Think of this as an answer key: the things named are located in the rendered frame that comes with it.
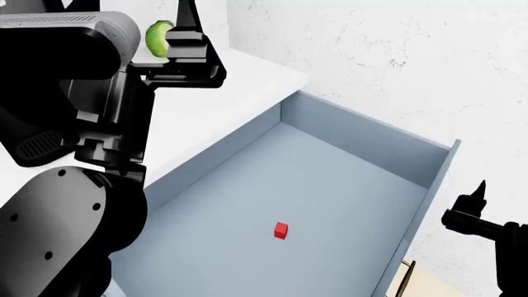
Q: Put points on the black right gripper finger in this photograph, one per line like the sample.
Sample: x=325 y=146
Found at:
x=481 y=190

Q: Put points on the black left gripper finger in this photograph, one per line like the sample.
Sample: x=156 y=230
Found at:
x=187 y=43

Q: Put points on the blue-grey open drawer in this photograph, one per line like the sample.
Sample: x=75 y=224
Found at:
x=288 y=185

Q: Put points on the green round vegetable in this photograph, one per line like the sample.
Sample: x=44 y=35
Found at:
x=156 y=38

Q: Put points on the small red cube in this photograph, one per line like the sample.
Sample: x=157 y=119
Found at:
x=281 y=230

